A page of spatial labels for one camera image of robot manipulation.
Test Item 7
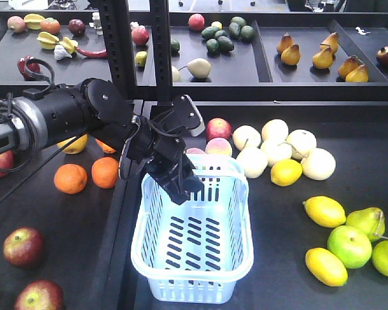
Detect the red apple front middle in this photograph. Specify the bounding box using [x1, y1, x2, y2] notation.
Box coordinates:
[3, 227, 45, 269]

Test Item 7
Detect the green pear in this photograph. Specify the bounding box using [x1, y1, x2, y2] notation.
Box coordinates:
[345, 207, 385, 242]

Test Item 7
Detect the light blue plastic basket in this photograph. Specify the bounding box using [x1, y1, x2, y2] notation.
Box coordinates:
[131, 154, 254, 304]

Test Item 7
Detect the yellow lemon right lower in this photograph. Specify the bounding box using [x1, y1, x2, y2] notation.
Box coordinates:
[305, 247, 348, 287]

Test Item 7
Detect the yellow lemon right upper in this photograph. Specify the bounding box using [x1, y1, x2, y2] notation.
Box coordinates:
[303, 196, 346, 228]

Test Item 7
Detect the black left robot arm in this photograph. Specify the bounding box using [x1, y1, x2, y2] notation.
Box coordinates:
[0, 79, 204, 204]

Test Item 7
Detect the pink red apple centre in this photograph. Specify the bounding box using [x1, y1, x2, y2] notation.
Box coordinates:
[0, 150, 14, 178]

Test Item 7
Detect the green apple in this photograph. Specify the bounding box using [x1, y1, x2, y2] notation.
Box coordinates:
[327, 225, 372, 269]

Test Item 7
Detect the black display table right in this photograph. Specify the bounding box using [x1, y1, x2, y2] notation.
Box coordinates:
[100, 100, 388, 310]

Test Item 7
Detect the wooden display stand black frame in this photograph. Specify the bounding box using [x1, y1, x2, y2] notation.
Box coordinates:
[0, 141, 138, 309]

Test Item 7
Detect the large orange right back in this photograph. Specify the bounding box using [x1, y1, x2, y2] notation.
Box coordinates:
[95, 139, 116, 154]

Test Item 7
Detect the small orange left pair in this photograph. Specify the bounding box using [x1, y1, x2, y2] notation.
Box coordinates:
[54, 163, 88, 194]

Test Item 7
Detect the white round pear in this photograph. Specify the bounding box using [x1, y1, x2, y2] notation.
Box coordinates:
[301, 148, 336, 181]

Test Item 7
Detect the small orange pair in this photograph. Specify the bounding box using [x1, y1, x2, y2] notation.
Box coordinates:
[91, 157, 119, 189]
[54, 163, 88, 194]

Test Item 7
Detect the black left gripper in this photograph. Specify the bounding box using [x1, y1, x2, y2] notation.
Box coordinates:
[118, 116, 204, 205]

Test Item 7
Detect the black upper display tray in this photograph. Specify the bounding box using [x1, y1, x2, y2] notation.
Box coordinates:
[0, 10, 153, 98]

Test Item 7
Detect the white garlic bulb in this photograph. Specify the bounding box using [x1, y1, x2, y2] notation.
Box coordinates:
[54, 45, 72, 61]

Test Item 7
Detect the red apple front left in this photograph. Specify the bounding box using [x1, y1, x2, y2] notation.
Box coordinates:
[14, 280, 65, 310]

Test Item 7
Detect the red apple by white pears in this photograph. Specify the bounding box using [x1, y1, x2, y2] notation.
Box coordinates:
[206, 118, 232, 141]

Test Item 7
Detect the dark red bell pepper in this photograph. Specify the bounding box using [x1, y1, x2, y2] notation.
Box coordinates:
[17, 56, 40, 81]

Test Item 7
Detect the pink peach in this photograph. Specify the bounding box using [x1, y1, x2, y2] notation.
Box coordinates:
[205, 138, 233, 157]

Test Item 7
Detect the small orange right pair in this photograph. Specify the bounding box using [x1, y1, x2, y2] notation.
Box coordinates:
[91, 157, 119, 189]

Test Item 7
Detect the red chili pepper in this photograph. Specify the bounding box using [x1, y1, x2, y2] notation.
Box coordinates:
[76, 47, 108, 59]

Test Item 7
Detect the yellow lemon near pears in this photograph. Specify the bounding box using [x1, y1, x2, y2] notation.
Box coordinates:
[270, 159, 303, 187]

